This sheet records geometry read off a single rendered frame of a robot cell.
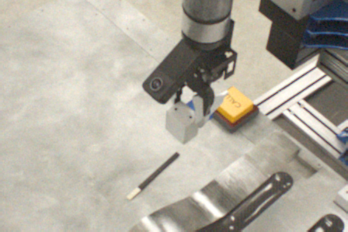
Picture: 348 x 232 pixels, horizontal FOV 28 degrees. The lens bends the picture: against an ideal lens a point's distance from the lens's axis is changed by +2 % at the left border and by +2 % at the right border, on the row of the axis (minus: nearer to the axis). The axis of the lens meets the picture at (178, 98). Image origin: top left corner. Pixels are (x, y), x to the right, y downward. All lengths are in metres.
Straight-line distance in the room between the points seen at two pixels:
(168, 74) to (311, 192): 0.34
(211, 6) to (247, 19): 1.80
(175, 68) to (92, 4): 0.59
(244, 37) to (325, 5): 1.21
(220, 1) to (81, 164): 0.49
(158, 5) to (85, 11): 1.22
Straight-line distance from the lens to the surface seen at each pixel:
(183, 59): 1.06
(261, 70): 2.60
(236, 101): 1.38
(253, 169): 1.23
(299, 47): 1.56
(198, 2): 0.99
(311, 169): 1.28
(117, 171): 1.31
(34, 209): 1.28
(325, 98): 2.28
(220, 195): 1.20
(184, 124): 1.18
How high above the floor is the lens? 1.89
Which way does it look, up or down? 50 degrees down
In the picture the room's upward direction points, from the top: 5 degrees clockwise
